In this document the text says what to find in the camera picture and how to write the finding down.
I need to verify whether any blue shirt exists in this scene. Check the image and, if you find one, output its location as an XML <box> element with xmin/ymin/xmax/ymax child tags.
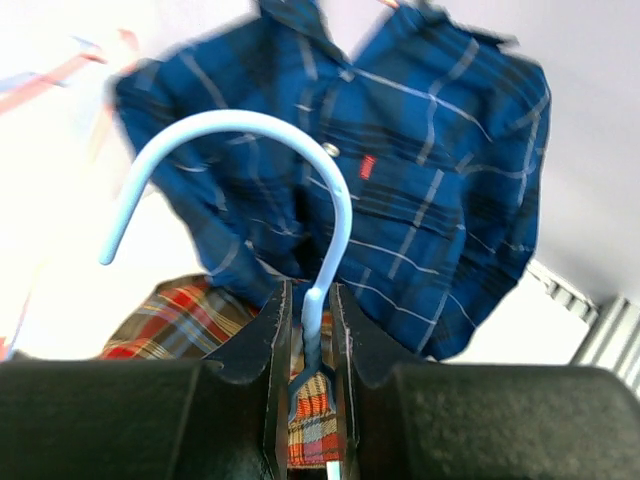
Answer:
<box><xmin>114</xmin><ymin>1</ymin><xmax>551</xmax><ymax>360</ymax></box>

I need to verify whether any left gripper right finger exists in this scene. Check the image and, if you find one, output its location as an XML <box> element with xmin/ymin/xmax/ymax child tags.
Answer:
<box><xmin>329</xmin><ymin>284</ymin><xmax>421</xmax><ymax>479</ymax></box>

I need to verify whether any aluminium rail base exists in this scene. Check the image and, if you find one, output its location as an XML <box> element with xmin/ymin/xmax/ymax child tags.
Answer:
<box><xmin>528</xmin><ymin>260</ymin><xmax>639</xmax><ymax>394</ymax></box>

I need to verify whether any brown plaid shirt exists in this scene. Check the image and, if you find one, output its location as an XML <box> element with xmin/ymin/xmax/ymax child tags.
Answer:
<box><xmin>98</xmin><ymin>275</ymin><xmax>340</xmax><ymax>469</ymax></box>

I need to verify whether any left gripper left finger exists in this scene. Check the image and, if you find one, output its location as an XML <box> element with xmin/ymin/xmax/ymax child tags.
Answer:
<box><xmin>202</xmin><ymin>281</ymin><xmax>292</xmax><ymax>479</ymax></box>

